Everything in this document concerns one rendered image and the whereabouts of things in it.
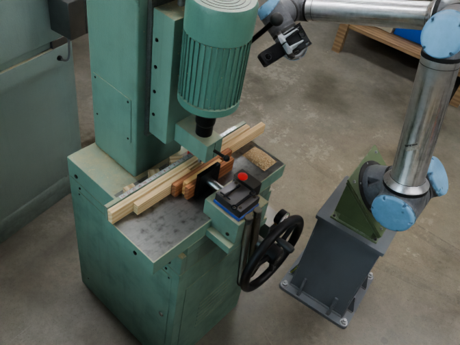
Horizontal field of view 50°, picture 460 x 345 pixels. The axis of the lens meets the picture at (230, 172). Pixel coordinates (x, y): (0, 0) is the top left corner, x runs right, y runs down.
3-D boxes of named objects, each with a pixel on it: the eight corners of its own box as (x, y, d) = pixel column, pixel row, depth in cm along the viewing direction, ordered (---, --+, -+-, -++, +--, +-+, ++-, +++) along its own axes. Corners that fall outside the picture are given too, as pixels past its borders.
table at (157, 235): (175, 298, 133) (176, 286, 128) (104, 231, 145) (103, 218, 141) (304, 191, 168) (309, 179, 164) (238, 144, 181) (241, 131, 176)
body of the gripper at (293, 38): (299, 20, 144) (300, 24, 156) (274, 37, 146) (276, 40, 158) (312, 44, 145) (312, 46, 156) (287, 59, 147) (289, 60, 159)
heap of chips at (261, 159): (263, 171, 164) (265, 167, 162) (241, 155, 168) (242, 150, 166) (276, 161, 168) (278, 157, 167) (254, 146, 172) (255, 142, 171)
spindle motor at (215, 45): (209, 128, 129) (225, 20, 108) (163, 96, 136) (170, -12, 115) (251, 103, 140) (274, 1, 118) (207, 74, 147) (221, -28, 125)
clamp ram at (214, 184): (211, 209, 148) (215, 188, 142) (194, 194, 151) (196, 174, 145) (231, 194, 154) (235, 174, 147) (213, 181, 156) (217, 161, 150)
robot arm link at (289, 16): (267, 5, 175) (286, 35, 176) (249, 13, 168) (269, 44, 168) (285, -10, 168) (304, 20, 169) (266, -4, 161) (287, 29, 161)
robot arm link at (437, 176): (413, 191, 195) (456, 183, 182) (397, 213, 184) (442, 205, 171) (397, 157, 192) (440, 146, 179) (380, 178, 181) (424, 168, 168)
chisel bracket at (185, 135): (204, 167, 149) (207, 146, 143) (172, 143, 154) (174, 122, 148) (220, 157, 153) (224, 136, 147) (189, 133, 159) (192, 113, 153)
